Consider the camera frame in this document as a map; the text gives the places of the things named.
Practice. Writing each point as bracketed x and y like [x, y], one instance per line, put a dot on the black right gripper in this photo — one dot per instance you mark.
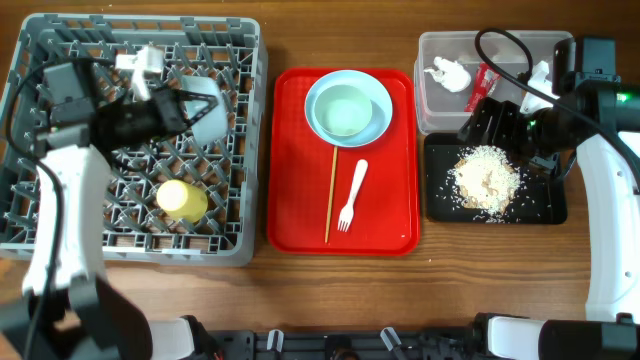
[505, 114]

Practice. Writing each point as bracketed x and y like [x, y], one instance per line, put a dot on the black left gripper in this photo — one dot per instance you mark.
[173, 105]

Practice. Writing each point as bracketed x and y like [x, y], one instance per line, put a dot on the pale blue bowl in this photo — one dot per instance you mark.
[214, 125]

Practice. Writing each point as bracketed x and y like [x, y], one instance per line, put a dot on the red snack wrapper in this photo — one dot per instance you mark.
[485, 81]

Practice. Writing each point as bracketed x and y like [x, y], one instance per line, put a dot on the white tissue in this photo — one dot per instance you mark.
[450, 74]

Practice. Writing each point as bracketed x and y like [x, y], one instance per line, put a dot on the yellow plastic cup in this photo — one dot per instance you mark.
[181, 200]

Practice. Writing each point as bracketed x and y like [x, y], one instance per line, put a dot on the pale green bowl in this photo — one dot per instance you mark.
[342, 110]

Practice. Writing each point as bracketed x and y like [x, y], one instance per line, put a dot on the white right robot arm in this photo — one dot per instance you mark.
[594, 114]

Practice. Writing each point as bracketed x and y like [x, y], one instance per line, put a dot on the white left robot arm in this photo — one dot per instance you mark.
[68, 310]

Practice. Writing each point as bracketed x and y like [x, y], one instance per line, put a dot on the rice food waste pile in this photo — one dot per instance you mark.
[484, 179]

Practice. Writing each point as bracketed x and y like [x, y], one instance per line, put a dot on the black food waste tray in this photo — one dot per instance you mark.
[538, 200]

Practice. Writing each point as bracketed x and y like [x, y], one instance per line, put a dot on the grey dishwasher rack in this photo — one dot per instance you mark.
[230, 50]

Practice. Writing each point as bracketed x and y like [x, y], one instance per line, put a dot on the clear plastic bin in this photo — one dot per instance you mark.
[439, 110]

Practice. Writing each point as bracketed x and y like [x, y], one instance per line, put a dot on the white round plate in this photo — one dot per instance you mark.
[373, 88]

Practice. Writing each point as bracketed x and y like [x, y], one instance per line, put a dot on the red plastic tray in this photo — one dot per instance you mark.
[386, 212]

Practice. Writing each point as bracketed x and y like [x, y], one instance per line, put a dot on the wooden chopstick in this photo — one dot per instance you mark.
[331, 195]

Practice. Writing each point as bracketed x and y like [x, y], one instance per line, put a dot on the white plastic fork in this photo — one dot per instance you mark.
[347, 212]

